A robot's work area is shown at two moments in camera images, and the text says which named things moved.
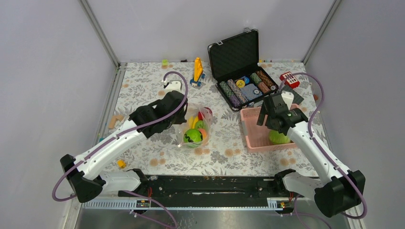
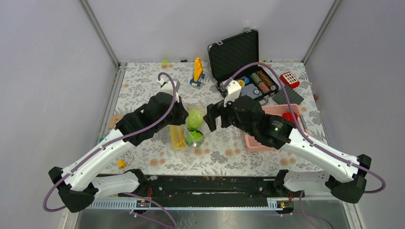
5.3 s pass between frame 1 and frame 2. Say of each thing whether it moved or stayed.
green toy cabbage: moved
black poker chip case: stayed
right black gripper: moved
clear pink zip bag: moved
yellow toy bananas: moved
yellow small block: stayed
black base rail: stayed
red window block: stayed
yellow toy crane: stayed
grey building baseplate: stayed
